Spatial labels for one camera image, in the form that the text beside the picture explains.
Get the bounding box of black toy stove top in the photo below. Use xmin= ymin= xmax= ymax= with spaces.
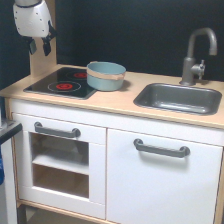
xmin=24 ymin=67 xmax=96 ymax=99

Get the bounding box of white oven door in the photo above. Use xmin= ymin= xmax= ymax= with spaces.
xmin=14 ymin=114 xmax=106 ymax=219

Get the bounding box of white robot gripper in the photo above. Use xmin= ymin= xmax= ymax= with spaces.
xmin=13 ymin=0 xmax=57 ymax=56

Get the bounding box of grey oven door handle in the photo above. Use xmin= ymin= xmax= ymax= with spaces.
xmin=34 ymin=122 xmax=81 ymax=138

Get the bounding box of grey toy faucet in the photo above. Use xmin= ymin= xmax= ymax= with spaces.
xmin=179 ymin=27 xmax=218 ymax=87

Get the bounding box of grey object at left edge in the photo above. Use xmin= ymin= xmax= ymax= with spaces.
xmin=0 ymin=120 xmax=22 ymax=145

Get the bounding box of grey metal sink basin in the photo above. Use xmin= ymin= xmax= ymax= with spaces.
xmin=134 ymin=83 xmax=222 ymax=115

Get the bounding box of grey cabinet door handle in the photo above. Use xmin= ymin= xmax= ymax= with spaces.
xmin=133 ymin=139 xmax=190 ymax=158

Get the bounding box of white cabinet door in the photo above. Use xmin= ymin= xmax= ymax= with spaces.
xmin=106 ymin=130 xmax=222 ymax=224

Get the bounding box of wooden side post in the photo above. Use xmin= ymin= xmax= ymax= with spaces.
xmin=30 ymin=0 xmax=57 ymax=77

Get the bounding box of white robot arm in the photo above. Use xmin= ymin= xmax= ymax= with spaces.
xmin=13 ymin=0 xmax=56 ymax=56

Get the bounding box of light blue pot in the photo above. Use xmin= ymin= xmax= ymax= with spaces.
xmin=87 ymin=62 xmax=126 ymax=91

